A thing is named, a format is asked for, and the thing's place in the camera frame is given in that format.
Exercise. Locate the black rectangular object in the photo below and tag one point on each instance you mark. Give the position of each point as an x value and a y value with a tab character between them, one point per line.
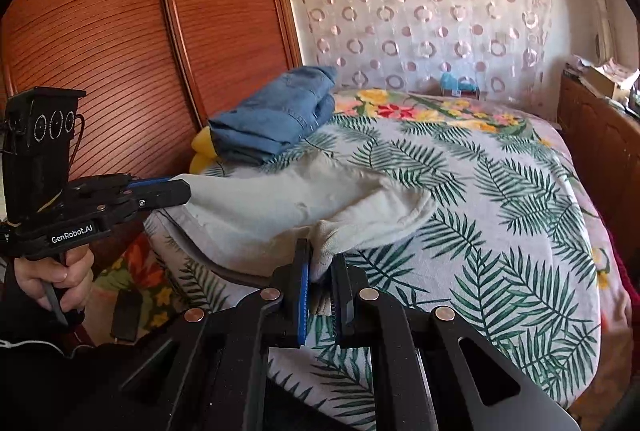
127	316

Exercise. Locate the stack of papers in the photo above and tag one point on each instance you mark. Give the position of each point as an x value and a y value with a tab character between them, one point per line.
617	67

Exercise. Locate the circle-patterned sheer curtain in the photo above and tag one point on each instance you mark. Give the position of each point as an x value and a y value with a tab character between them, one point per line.
400	11

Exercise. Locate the person's left hand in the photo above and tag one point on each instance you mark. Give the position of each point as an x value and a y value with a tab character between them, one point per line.
75	276

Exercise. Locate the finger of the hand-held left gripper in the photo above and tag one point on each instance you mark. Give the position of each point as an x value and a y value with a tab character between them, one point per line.
150	181
167	197

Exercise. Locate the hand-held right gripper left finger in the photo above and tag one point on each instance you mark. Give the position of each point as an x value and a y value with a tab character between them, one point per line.
302	293

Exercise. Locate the cardboard box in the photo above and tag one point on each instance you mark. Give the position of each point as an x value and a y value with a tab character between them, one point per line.
602	83

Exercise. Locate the folded blue jeans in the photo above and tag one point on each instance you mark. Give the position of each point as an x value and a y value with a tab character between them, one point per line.
270	121

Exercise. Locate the grey pants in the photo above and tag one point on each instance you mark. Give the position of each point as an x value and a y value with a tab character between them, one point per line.
300	196

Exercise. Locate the floral bedsheet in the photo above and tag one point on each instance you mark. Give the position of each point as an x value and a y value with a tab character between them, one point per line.
400	111

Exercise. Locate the wooden cabinet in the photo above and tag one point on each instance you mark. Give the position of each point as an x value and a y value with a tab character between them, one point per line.
600	146

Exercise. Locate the wooden slatted wardrobe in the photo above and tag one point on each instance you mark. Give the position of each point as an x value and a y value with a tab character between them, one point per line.
100	36

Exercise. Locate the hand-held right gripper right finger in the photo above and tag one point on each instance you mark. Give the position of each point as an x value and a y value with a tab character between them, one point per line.
341	303

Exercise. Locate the red cloth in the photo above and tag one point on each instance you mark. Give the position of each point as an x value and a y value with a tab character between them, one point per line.
625	271

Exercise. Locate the person's black clothing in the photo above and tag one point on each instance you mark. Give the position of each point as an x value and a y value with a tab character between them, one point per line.
75	391

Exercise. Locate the white window curtain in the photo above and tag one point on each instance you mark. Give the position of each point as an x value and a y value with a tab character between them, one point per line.
600	1

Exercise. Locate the yellow plush toy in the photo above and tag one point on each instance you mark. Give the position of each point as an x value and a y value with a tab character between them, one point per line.
202	151

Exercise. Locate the leaf-print bedsheet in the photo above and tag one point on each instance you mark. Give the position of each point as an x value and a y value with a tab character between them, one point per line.
475	211

